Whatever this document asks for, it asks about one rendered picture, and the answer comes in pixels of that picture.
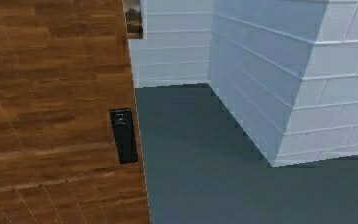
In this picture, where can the brown wooden room door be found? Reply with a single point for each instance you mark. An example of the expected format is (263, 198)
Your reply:
(53, 100)

